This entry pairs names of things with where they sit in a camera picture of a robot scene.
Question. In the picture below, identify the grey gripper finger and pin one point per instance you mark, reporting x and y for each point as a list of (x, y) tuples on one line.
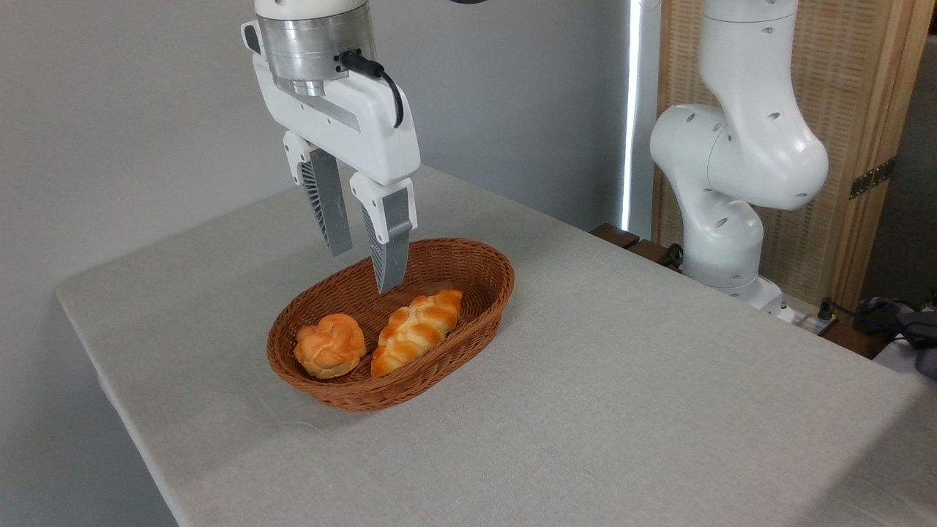
[(392, 241), (333, 205)]

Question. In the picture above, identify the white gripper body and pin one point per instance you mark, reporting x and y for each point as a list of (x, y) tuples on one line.
[(366, 132)]

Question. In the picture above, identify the round knotted bread roll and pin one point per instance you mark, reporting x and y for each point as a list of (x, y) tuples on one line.
[(329, 348)]

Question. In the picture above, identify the long braided bread loaf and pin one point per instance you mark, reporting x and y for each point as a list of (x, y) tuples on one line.
[(417, 329)]

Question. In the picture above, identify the brown wicker basket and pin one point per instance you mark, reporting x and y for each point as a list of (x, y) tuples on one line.
[(468, 271)]

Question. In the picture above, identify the grey tablecloth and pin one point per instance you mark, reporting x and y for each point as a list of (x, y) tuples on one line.
[(622, 410)]

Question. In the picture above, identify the white power strip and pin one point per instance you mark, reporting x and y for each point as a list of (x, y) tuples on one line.
[(804, 320)]

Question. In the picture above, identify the metal screen hinge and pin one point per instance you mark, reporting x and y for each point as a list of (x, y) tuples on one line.
[(871, 178)]

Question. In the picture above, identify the wooden rattan folding screen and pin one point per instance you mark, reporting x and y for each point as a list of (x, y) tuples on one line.
[(856, 88)]

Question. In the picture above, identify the dark grey bag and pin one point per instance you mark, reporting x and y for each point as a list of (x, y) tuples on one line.
[(919, 329)]

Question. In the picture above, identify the white vertical window frame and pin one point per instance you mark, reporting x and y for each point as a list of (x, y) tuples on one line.
[(648, 110)]

